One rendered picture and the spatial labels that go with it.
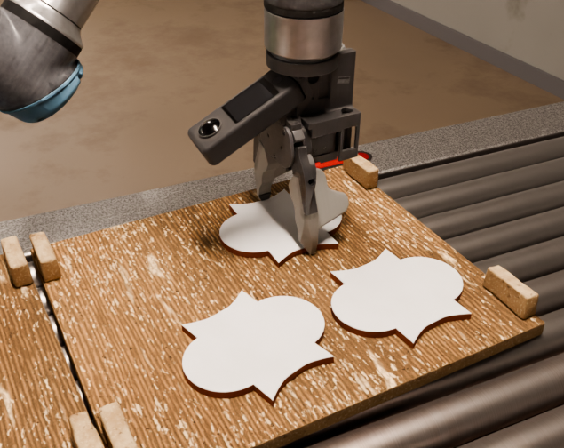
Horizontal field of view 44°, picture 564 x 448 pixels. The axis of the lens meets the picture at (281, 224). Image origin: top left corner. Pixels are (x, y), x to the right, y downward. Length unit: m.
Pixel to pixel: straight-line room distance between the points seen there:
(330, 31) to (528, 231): 0.36
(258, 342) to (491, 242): 0.33
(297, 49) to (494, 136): 0.49
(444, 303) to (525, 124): 0.50
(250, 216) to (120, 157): 2.19
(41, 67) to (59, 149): 2.11
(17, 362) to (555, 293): 0.53
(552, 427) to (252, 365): 0.25
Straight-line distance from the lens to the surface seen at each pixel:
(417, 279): 0.72
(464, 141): 1.06
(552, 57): 3.71
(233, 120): 0.68
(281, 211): 0.81
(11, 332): 0.71
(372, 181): 0.87
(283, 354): 0.63
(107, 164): 2.93
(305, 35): 0.66
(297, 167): 0.70
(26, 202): 2.76
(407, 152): 1.01
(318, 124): 0.70
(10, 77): 0.99
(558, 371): 0.69
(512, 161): 1.03
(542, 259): 0.83
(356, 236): 0.78
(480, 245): 0.83
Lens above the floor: 1.38
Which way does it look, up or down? 34 degrees down
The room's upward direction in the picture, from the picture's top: straight up
